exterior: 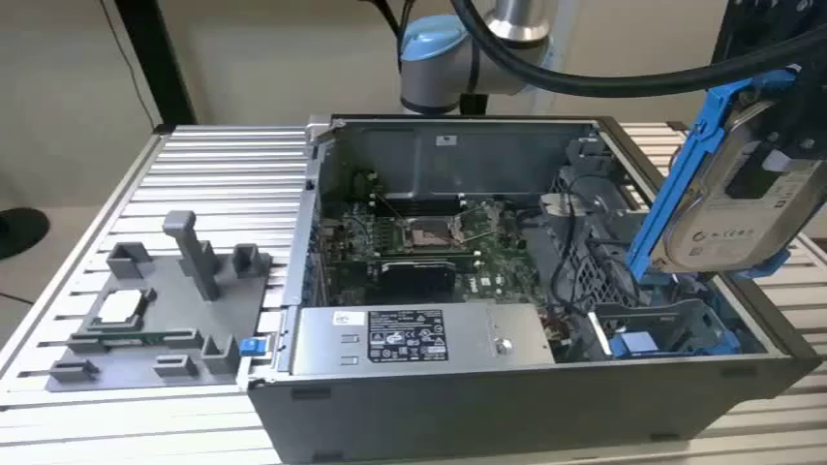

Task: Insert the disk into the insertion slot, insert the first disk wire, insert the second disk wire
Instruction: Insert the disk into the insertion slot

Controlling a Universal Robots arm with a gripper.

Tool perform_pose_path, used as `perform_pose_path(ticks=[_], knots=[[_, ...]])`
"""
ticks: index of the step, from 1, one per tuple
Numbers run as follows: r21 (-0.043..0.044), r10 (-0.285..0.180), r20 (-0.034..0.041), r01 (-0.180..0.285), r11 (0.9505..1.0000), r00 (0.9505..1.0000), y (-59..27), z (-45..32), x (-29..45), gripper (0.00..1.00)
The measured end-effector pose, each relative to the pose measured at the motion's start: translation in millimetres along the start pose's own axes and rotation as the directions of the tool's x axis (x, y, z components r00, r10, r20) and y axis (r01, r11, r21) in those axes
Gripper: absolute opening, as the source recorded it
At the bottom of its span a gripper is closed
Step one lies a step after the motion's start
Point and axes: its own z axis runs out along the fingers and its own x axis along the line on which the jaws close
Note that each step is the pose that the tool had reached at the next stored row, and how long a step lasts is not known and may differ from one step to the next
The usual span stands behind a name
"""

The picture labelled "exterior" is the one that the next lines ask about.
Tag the hard disk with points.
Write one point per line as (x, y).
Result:
(723, 227)

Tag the silver power supply unit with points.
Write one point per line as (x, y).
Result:
(477, 334)

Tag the metal locking lever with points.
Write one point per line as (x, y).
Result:
(395, 206)

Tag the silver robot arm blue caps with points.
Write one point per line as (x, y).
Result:
(445, 72)

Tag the gray parts rack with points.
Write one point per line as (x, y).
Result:
(168, 286)

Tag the gray metal disk bay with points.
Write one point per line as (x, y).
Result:
(645, 315)

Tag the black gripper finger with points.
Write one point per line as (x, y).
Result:
(755, 178)

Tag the blue case latch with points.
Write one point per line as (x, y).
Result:
(251, 347)

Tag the green motherboard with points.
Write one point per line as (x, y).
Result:
(497, 261)

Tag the black round base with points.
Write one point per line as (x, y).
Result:
(22, 232)

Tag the black and gray PC case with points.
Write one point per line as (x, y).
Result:
(452, 416)

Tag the silver CPU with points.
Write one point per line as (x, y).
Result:
(122, 306)

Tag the CPU socket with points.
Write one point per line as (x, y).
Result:
(429, 237)

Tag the gray perforated drive cage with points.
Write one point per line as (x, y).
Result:
(607, 281)

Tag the black upright post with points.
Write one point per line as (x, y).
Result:
(164, 63)

